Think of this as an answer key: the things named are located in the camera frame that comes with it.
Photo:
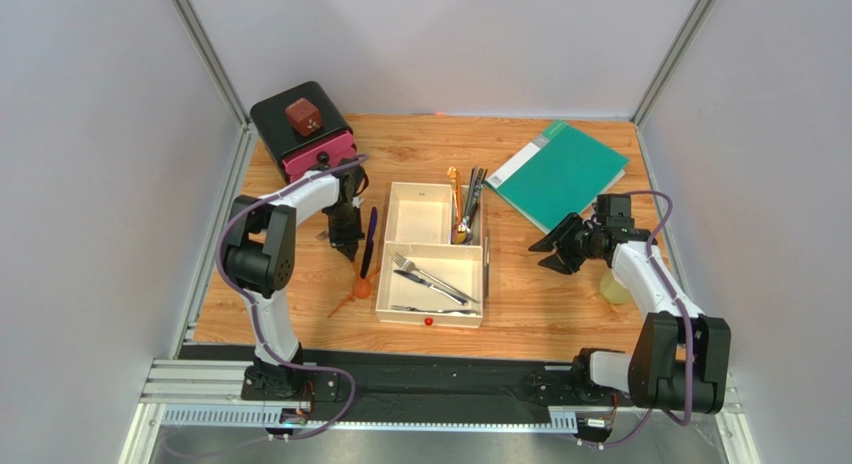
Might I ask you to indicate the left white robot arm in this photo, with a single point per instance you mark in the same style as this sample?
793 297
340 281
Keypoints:
256 254

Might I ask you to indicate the white divided utensil tray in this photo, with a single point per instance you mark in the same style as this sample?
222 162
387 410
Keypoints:
418 227

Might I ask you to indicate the aluminium frame rail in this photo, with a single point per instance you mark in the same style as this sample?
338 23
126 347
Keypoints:
184 393

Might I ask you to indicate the gold ornate spoon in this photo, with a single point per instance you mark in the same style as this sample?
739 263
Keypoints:
453 176

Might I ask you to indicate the blue serrated knife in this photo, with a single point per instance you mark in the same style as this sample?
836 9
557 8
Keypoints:
369 244

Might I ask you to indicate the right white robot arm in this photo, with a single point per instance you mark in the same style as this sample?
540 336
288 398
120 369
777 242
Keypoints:
680 361

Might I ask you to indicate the silver fork front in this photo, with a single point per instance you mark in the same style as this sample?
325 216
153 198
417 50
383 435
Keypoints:
457 311

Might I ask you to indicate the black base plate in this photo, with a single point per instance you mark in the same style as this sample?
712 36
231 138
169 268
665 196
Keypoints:
417 389

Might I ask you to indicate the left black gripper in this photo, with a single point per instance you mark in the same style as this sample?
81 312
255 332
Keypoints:
341 239

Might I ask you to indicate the orange chopstick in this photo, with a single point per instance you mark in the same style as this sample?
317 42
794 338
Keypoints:
349 298

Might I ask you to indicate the orange spoon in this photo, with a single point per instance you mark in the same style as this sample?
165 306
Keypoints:
362 286

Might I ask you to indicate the yellow-green mug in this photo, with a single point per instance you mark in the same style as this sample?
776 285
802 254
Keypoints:
612 291

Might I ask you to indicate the brown cube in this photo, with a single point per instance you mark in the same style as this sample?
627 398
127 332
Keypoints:
304 117

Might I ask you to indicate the black pink drawer box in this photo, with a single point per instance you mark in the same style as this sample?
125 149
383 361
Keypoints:
293 154

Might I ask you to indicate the silver fork diagonal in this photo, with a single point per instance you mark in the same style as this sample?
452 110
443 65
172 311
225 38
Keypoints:
409 266

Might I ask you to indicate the black spoon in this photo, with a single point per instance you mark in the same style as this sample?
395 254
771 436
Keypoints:
471 187

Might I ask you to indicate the blue-grey chopstick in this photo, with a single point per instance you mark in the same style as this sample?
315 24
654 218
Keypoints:
485 267

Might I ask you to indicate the green notebook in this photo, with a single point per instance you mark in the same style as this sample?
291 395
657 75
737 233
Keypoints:
561 171

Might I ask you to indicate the silver table knife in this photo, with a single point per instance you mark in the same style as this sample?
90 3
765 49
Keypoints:
418 280

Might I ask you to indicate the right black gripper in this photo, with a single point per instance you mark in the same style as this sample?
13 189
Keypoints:
574 243

